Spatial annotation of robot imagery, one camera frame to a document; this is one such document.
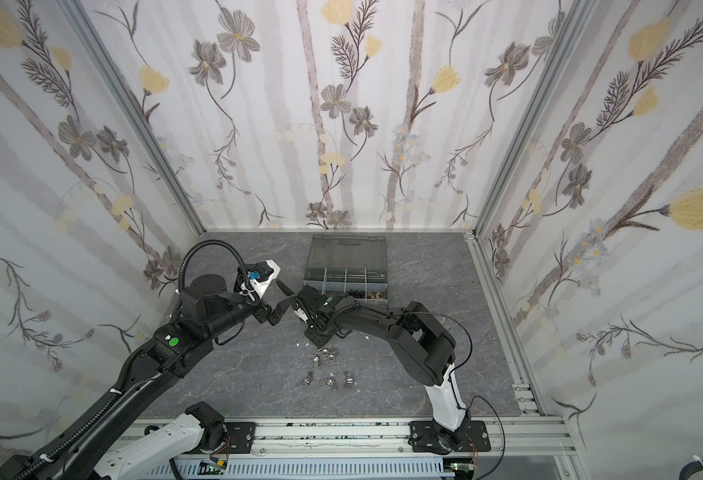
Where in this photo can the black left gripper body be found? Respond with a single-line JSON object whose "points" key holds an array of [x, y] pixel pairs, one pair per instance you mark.
{"points": [[261, 311]]}

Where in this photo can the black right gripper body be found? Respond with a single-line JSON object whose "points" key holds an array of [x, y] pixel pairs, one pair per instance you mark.
{"points": [[310, 302]]}

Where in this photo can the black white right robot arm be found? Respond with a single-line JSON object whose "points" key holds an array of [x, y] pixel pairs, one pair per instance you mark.
{"points": [[423, 346]]}

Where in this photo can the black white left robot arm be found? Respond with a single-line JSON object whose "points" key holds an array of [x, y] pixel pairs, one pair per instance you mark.
{"points": [[205, 310]]}

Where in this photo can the green plastic organizer box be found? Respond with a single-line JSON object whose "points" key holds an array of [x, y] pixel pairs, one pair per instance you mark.
{"points": [[340, 263]]}

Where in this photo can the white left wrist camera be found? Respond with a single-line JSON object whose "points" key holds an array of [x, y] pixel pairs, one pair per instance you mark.
{"points": [[258, 278]]}

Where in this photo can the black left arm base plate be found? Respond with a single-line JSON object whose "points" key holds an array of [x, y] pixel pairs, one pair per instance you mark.
{"points": [[241, 437]]}

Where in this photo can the white slotted cable duct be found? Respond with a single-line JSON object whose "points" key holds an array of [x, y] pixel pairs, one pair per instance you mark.
{"points": [[320, 468]]}

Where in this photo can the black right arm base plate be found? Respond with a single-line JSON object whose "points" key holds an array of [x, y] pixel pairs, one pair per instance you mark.
{"points": [[430, 437]]}

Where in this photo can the aluminium front rail frame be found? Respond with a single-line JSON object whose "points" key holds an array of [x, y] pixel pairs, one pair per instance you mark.
{"points": [[526, 446]]}

